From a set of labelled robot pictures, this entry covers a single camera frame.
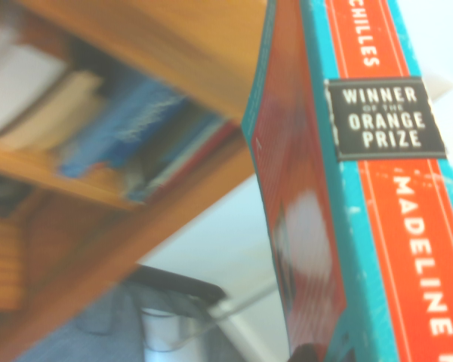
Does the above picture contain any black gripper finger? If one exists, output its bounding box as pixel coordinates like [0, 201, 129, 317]
[289, 342, 328, 362]

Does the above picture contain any teal orange paperback book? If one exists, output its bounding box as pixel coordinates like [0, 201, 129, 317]
[240, 0, 453, 362]

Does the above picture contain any thin metal rod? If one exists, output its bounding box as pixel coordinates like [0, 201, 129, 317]
[207, 281, 280, 321]

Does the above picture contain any black curved bar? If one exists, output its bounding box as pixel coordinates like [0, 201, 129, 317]
[134, 263, 227, 302]

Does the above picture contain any white cylinder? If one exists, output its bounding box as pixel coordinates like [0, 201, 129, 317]
[139, 307, 197, 354]

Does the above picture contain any bright blue book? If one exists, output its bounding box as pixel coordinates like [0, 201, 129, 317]
[56, 78, 192, 180]

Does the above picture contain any white shade floor lamp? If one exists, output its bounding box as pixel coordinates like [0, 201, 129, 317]
[424, 73, 453, 102]

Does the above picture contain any wooden bookshelf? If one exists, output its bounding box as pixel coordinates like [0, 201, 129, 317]
[0, 0, 275, 362]

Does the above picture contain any brown cover white book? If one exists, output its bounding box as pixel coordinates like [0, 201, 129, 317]
[0, 22, 71, 140]

